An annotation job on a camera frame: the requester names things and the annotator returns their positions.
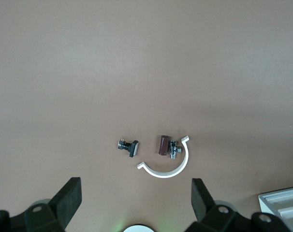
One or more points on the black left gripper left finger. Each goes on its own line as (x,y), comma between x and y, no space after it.
(64,205)

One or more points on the white drawer cabinet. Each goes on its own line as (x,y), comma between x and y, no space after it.
(269,203)

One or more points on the brown cylinder part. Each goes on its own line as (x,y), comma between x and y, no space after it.
(163,145)

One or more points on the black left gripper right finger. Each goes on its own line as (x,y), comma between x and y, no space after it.
(202,205)

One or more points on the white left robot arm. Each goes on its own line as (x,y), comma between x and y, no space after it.
(139,229)

